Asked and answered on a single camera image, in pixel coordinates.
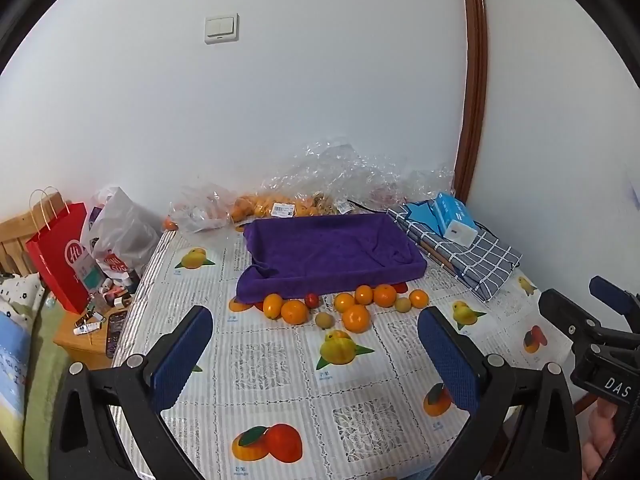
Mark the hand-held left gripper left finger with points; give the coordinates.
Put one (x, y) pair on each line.
(182, 355)

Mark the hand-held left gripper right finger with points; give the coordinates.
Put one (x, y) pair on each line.
(450, 360)

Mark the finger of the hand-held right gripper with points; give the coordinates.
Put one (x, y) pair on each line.
(562, 312)
(612, 296)

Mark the small orange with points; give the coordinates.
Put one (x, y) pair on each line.
(385, 295)
(171, 224)
(344, 302)
(419, 299)
(295, 311)
(364, 294)

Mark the large orange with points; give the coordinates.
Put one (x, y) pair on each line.
(356, 319)

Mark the oval orange kumquat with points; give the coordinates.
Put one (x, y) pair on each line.
(273, 306)

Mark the red cherry tomato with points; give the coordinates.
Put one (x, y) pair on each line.
(312, 300)

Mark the purple towel-covered tray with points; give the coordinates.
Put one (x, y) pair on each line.
(325, 250)

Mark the person's right hand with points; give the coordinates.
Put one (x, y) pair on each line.
(602, 435)

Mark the black phone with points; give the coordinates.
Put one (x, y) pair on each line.
(116, 332)

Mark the cluster of small bottles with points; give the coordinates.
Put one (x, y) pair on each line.
(107, 295)

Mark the fruit-print tablecloth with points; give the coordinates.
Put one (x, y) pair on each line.
(280, 375)

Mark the grey checked folded cloth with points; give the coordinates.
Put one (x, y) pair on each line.
(475, 260)

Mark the wooden nightstand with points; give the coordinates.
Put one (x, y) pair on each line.
(75, 337)

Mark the white plastic bag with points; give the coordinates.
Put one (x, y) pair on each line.
(125, 235)

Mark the green blanket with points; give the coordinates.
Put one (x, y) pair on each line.
(42, 375)

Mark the blue tissue pack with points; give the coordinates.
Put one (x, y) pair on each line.
(452, 215)

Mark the red paper bag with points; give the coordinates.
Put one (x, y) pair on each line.
(55, 260)

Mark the blue printed pillow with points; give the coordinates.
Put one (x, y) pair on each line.
(12, 355)

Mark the clear plastic bag of oranges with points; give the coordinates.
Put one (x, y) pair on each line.
(265, 205)

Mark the white dotted cloth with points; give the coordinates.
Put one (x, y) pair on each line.
(20, 292)

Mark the wooden headboard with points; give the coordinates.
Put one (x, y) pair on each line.
(12, 245)

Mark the crumpled clear plastic wrap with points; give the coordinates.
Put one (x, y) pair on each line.
(350, 170)

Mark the brown wooden door frame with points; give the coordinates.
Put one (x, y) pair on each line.
(475, 60)

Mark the white light switch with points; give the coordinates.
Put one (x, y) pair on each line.
(221, 28)

